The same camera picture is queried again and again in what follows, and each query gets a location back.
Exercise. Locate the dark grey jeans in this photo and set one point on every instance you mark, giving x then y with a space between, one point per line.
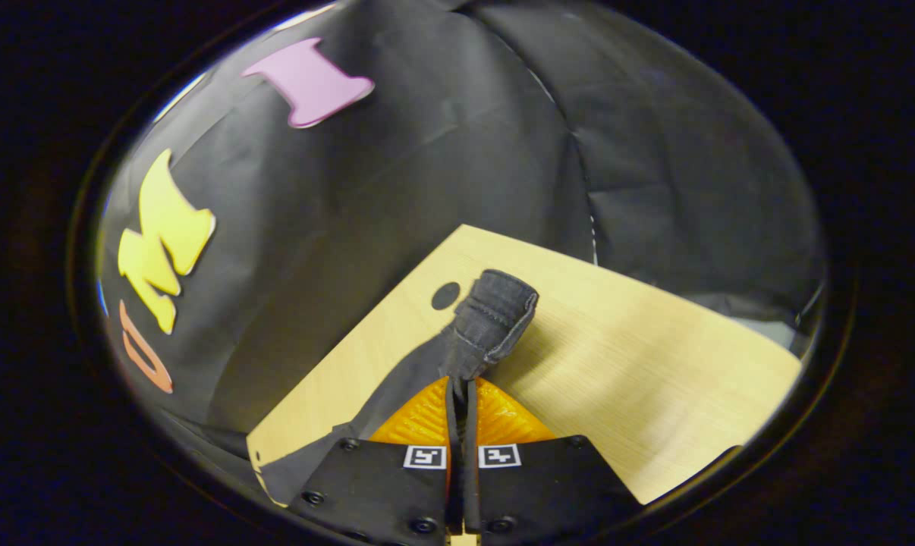
495 311

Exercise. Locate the black backdrop cloth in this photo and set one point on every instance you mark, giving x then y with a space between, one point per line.
465 152

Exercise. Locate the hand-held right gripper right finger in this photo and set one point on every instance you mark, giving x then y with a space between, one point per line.
541 493

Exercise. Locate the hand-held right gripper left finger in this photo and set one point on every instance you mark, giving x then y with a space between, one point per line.
385 493

